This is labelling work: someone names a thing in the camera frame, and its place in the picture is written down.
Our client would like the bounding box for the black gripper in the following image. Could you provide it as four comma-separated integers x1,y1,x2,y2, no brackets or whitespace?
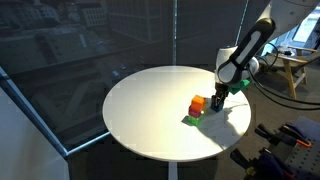
211,82,231,107

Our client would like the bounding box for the blue block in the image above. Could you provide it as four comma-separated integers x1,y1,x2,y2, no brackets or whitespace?
210,99,225,113

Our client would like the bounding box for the orange block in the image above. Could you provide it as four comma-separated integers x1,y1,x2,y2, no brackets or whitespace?
190,94,207,111

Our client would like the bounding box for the red block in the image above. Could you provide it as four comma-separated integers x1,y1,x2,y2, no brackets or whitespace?
188,105,203,119

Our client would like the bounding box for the green block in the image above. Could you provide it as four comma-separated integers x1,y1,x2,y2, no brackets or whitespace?
186,114,203,127

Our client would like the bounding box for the round white table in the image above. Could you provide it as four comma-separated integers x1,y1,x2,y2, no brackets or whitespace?
101,65,252,163

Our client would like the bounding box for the wooden chair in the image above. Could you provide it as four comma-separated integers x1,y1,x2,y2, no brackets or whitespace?
266,44,320,100

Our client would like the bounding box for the perforated metal breadboard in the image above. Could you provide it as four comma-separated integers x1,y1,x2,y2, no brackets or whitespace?
279,142,320,180

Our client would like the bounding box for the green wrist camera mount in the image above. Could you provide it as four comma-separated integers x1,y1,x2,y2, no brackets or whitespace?
228,78,251,96

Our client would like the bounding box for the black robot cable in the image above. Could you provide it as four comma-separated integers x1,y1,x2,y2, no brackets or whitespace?
247,64,320,107
249,43,320,112

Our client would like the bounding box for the metal window frame post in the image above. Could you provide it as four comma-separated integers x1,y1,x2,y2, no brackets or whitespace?
172,0,179,67

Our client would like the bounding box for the black clamp orange tipped handle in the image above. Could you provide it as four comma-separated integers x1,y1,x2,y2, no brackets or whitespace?
254,122,313,149
229,148,297,180

